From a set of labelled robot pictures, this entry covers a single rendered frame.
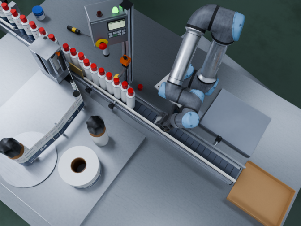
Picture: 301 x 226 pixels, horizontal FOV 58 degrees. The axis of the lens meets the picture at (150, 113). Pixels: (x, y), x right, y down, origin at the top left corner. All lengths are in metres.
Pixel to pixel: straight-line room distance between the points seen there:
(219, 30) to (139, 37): 0.81
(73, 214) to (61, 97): 0.68
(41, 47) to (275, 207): 1.57
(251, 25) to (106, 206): 2.58
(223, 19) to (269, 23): 2.26
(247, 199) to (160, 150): 0.56
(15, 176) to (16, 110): 0.38
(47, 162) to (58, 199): 0.21
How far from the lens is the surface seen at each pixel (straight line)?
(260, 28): 3.44
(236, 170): 1.65
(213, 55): 1.42
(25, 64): 1.98
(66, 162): 1.45
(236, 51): 3.13
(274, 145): 1.84
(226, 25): 1.30
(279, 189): 1.79
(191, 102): 1.31
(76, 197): 1.56
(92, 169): 1.42
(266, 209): 1.74
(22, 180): 1.64
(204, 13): 1.30
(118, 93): 1.61
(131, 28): 1.35
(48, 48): 1.61
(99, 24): 1.25
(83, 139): 1.61
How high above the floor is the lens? 2.40
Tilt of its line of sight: 68 degrees down
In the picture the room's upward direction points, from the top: 9 degrees clockwise
